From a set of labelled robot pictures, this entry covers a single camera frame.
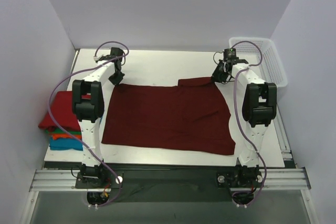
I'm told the folded orange t shirt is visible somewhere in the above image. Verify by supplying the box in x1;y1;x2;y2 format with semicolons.
50;133;82;141

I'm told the aluminium rail frame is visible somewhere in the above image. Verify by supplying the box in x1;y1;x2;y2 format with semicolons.
19;91;318;224

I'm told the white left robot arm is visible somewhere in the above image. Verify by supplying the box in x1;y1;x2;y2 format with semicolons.
72;47;124;188

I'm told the white plastic basket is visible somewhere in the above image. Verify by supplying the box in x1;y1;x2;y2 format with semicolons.
228;37;288;89

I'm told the purple cable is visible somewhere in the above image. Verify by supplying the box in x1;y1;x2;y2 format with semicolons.
48;40;130;207
230;40;268;206

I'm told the folded green t shirt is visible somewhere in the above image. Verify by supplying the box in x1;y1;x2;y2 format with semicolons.
45;127;81;135

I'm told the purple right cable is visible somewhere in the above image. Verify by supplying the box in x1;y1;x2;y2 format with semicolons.
230;40;268;206

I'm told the folded blue t shirt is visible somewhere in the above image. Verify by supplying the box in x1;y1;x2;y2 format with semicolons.
49;138;83;151

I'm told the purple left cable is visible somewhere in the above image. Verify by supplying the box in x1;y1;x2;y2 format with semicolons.
48;40;130;207

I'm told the dark red t shirt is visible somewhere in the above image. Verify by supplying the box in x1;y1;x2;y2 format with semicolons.
102;77;235;155

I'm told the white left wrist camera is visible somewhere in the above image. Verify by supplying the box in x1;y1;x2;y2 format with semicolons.
93;55;105;63

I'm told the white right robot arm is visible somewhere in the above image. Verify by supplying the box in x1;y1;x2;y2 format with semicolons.
211;48;277;168

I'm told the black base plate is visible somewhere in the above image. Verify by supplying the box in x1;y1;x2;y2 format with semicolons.
72;165;262;206

